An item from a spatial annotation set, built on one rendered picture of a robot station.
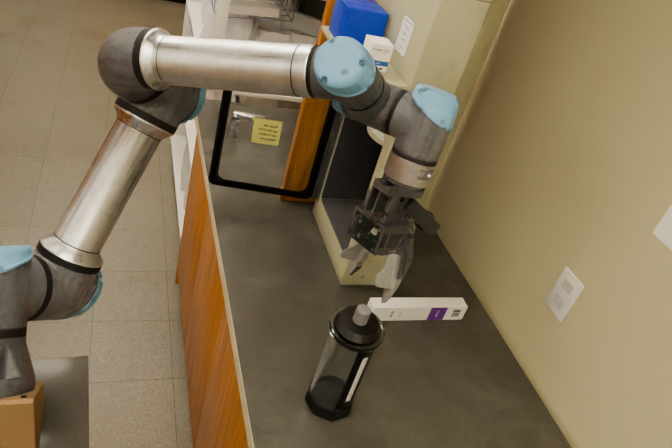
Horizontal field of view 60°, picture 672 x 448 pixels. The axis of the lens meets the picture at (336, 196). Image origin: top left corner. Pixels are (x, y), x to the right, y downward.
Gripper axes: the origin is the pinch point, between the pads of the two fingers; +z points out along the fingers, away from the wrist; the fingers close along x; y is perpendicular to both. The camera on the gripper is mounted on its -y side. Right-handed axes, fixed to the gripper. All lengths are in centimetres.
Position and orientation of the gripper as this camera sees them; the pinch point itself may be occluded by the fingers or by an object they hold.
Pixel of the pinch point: (371, 282)
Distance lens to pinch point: 104.1
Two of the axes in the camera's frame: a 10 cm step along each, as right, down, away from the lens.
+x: 6.3, 4.7, -6.2
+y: -7.1, 0.2, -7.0
